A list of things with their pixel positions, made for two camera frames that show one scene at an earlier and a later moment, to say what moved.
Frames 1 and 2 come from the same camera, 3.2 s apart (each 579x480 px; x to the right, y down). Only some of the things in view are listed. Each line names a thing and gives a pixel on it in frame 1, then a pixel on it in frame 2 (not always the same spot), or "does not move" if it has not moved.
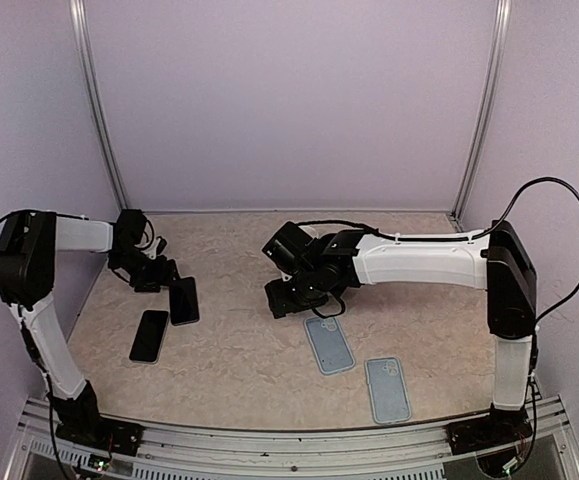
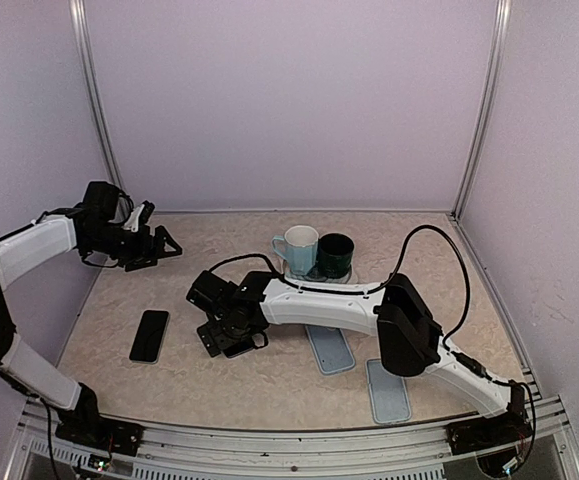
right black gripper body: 302,296 → 230,333
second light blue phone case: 387,389 does not move
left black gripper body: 144,272 → 129,249
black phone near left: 149,338 does not move
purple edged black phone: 183,301 → 237,350
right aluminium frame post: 498,56 does not move
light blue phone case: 329,345 does not move
